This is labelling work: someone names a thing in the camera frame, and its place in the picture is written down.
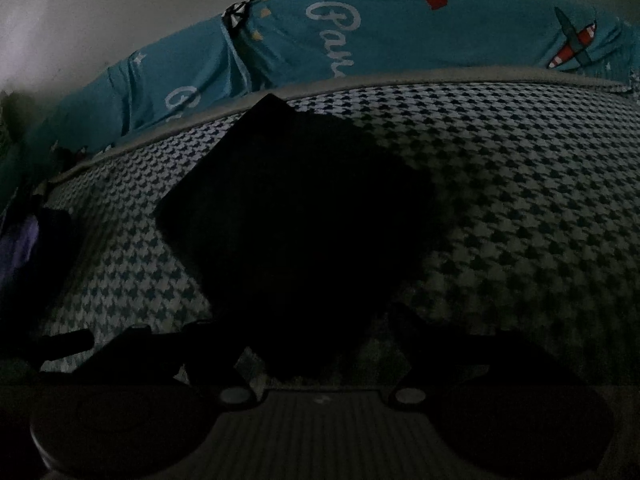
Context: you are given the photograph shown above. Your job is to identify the black garment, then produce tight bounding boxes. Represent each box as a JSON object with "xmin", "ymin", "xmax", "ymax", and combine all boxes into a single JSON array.
[{"xmin": 154, "ymin": 96, "xmax": 474, "ymax": 358}]

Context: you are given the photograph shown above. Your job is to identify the houndstooth bed sheet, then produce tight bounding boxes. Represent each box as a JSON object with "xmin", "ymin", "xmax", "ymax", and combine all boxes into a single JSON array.
[{"xmin": 50, "ymin": 80, "xmax": 639, "ymax": 366}]

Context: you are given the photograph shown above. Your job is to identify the purple floral cloth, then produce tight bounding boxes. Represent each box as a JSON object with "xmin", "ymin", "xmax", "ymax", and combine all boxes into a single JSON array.
[{"xmin": 0, "ymin": 214, "xmax": 40, "ymax": 286}]

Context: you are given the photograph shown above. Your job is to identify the blue printed pillow left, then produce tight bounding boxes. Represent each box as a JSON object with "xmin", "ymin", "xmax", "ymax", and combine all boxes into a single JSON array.
[{"xmin": 26, "ymin": 2, "xmax": 252, "ymax": 156}]

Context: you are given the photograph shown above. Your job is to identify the blue printed pillow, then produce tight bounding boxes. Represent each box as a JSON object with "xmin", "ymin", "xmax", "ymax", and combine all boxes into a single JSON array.
[
  {"xmin": 222, "ymin": 0, "xmax": 639, "ymax": 89},
  {"xmin": 26, "ymin": 2, "xmax": 252, "ymax": 156}
]

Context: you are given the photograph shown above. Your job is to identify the blue printed pillow right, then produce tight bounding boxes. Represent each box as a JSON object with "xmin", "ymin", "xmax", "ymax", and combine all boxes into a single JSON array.
[{"xmin": 222, "ymin": 0, "xmax": 639, "ymax": 89}]

